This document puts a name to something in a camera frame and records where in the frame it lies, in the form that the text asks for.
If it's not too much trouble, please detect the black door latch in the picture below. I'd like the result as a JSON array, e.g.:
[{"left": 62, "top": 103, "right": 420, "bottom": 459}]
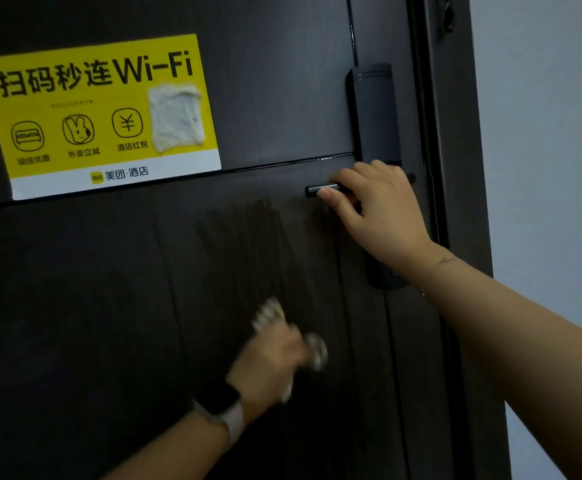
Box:
[{"left": 440, "top": 0, "right": 456, "bottom": 35}]

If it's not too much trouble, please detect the black smartwatch with white band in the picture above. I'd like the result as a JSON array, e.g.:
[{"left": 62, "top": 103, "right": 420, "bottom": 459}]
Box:
[{"left": 192, "top": 381, "right": 247, "bottom": 449}]

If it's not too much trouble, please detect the yellow and white sticker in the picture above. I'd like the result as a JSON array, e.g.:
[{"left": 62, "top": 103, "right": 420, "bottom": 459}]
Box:
[{"left": 0, "top": 34, "right": 222, "bottom": 201}]

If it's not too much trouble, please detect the torn white paper patch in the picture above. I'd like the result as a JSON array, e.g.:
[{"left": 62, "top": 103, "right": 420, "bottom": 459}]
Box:
[{"left": 147, "top": 83, "right": 207, "bottom": 154}]

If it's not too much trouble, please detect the dark door frame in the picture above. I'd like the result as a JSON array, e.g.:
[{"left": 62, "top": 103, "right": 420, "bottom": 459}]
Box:
[{"left": 405, "top": 0, "right": 513, "bottom": 480}]

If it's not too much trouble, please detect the person's left forearm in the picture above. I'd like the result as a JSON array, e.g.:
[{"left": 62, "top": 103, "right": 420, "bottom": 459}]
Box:
[{"left": 102, "top": 409, "right": 233, "bottom": 480}]

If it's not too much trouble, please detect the person's right forearm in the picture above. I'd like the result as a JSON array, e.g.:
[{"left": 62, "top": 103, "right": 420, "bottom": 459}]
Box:
[{"left": 411, "top": 245, "right": 582, "bottom": 480}]

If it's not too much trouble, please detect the person's right hand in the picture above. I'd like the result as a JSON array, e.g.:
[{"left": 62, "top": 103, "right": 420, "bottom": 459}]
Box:
[{"left": 316, "top": 160, "right": 448, "bottom": 288}]

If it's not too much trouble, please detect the dark wooden door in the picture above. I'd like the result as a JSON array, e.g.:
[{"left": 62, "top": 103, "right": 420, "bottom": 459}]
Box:
[{"left": 0, "top": 0, "right": 453, "bottom": 480}]

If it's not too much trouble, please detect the white cleaning cloth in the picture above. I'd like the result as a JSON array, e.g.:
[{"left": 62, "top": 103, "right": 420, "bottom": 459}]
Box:
[{"left": 250, "top": 296, "right": 330, "bottom": 404}]

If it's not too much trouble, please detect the black electronic door lock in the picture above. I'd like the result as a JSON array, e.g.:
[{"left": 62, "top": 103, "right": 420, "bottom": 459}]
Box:
[{"left": 345, "top": 63, "right": 417, "bottom": 290}]

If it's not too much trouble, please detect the black door handle lever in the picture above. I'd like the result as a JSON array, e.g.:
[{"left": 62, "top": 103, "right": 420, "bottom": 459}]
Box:
[{"left": 304, "top": 172, "right": 417, "bottom": 199}]

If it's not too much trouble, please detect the thin gold bracelet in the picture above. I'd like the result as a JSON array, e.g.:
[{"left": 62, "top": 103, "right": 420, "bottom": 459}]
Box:
[{"left": 420, "top": 255, "right": 455, "bottom": 298}]

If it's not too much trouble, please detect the person's left hand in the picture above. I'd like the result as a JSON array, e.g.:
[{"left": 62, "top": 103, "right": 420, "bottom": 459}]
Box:
[{"left": 225, "top": 321, "right": 318, "bottom": 424}]

